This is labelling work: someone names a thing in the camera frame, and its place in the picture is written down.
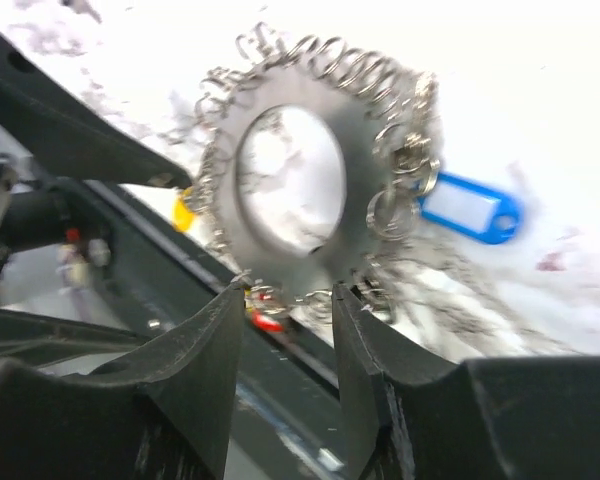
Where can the blue key tag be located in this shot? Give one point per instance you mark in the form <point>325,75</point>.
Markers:
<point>477,211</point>

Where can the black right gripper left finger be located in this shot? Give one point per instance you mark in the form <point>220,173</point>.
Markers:
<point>162,411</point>

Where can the red key tag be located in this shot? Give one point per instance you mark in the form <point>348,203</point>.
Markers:
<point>256,306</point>

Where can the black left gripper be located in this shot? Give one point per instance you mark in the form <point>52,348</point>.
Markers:
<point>67,139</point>

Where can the yellow key tag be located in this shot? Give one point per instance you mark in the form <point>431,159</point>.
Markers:
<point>182,218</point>

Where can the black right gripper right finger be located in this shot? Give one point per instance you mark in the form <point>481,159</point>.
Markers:
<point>410,414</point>

